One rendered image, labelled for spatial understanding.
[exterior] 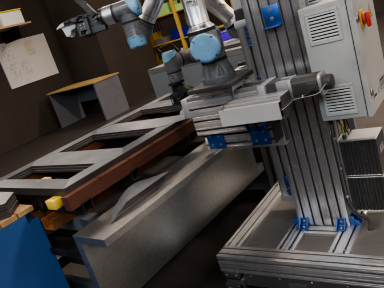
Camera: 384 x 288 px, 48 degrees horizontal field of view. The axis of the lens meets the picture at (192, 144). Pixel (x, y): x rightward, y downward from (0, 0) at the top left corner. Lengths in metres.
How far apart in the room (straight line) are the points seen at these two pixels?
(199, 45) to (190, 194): 0.83
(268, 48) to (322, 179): 0.65
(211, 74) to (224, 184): 0.79
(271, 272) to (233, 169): 0.69
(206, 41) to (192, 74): 1.51
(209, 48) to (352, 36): 0.54
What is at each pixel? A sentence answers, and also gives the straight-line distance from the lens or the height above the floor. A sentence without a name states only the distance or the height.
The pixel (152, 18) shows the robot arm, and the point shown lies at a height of 1.37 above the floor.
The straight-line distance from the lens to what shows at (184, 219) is 2.18.
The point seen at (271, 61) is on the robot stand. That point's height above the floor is 1.05.
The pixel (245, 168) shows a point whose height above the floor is 0.40.
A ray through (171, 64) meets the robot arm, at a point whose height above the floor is 1.14.
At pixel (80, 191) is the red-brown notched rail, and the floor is 0.82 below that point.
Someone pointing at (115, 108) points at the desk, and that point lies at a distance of 8.64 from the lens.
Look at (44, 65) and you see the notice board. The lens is 9.89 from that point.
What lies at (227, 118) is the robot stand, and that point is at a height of 0.91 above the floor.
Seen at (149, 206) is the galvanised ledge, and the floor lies 0.68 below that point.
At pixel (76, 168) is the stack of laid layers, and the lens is 2.14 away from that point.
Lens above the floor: 1.33
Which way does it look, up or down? 16 degrees down
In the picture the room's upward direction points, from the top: 18 degrees counter-clockwise
